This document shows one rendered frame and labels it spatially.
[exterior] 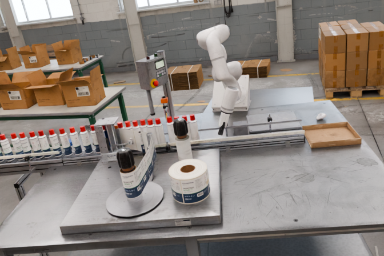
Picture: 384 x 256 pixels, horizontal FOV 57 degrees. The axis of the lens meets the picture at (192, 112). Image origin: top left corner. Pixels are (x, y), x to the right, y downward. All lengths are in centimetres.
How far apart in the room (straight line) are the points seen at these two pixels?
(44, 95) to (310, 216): 326
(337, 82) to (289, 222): 387
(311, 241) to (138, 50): 649
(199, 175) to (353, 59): 393
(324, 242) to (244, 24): 563
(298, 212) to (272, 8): 599
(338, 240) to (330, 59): 320
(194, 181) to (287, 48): 600
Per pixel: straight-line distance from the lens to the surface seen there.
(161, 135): 240
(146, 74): 228
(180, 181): 178
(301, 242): 259
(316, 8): 748
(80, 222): 194
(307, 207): 186
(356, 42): 534
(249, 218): 180
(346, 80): 546
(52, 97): 425
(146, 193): 198
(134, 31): 822
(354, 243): 262
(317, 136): 250
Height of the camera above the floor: 195
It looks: 21 degrees down
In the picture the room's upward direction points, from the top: 9 degrees counter-clockwise
